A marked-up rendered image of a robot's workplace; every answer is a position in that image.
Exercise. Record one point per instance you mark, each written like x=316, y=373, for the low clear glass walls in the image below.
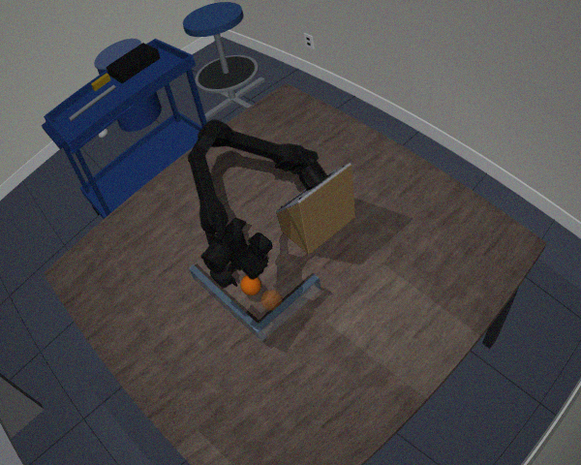
x=281, y=318

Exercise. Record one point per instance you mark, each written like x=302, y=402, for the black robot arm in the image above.
x=213, y=216

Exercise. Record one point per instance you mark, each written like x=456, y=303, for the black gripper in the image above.
x=258, y=244

